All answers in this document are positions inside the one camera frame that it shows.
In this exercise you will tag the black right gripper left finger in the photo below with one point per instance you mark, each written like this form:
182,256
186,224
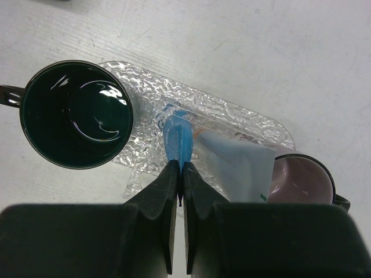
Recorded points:
134,239

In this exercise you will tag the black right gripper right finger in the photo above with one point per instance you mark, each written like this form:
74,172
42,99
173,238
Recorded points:
225,239

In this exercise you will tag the white orange toothpaste tube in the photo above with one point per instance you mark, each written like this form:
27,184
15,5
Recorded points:
243,169

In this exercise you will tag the clear textured acrylic holder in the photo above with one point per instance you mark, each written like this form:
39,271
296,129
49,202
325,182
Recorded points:
152,157

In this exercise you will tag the grey mug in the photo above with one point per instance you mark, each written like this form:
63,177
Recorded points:
300,178

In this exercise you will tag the blue toothpaste tube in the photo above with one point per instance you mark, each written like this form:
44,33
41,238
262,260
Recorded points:
178,138

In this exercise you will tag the dark green mug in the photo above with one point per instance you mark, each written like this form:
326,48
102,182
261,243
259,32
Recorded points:
74,113

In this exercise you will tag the clear textured oval tray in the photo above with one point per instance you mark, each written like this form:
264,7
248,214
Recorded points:
156,95

